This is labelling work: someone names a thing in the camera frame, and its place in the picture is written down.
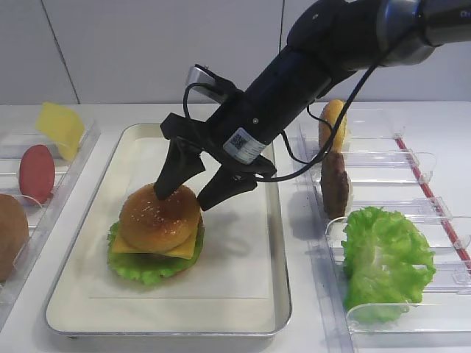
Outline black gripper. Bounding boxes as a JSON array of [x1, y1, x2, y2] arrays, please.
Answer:
[[154, 47, 332, 211]]

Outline sesame top bun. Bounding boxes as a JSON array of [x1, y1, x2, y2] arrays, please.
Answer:
[[113, 184, 201, 260]]

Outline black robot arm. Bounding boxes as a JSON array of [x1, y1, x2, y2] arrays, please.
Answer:
[[154, 1, 470, 210]]

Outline cheese slice on burger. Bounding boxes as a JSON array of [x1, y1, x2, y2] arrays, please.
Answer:
[[112, 214, 202, 260]]

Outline meat patty on tray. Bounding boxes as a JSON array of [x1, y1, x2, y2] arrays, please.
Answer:
[[141, 253, 171, 262]]

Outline lettuce leaf on tray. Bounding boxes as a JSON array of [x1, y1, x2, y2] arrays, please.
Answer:
[[107, 220, 205, 285]]

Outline meat patty in rack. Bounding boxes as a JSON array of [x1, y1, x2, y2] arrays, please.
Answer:
[[320, 151, 350, 219]]

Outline yellow cheese slice in rack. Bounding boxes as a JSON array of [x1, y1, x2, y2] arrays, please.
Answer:
[[35, 101, 85, 161]]

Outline red tomato slice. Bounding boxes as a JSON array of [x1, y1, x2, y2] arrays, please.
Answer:
[[18, 144, 55, 204]]

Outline lettuce leaf in rack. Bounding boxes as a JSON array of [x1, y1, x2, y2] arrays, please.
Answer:
[[341, 207, 436, 324]]

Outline white paper liner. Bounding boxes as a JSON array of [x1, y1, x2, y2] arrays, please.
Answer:
[[88, 138, 271, 299]]

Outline cream metal tray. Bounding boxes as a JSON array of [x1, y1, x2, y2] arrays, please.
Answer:
[[45, 124, 291, 336]]

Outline clear left acrylic rack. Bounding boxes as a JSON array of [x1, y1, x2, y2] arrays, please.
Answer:
[[1, 119, 100, 312]]

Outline clear acrylic rack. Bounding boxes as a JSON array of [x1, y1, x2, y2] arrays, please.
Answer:
[[301, 107, 470, 352], [1, 119, 100, 312]]

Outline clear right acrylic rack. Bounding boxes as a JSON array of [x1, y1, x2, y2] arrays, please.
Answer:
[[301, 107, 470, 352]]

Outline brown bun in left rack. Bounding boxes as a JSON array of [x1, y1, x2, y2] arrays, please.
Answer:
[[1, 194, 29, 282]]

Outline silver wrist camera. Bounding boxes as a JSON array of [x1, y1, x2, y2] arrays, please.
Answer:
[[185, 64, 237, 103]]

